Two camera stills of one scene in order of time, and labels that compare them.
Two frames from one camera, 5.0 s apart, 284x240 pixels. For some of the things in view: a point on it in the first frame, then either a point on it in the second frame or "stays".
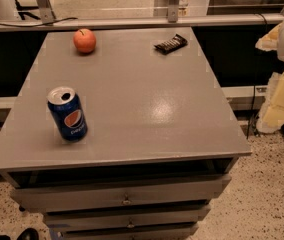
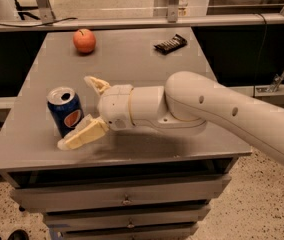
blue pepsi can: [68, 114] stays
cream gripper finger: [269, 42] → [97, 84]
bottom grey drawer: [182, 231] stays
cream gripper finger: [283, 96] → [90, 128]
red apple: [84, 40] stays
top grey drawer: [120, 194] stays
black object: [28, 234] → [18, 234]
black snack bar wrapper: [172, 45] stays
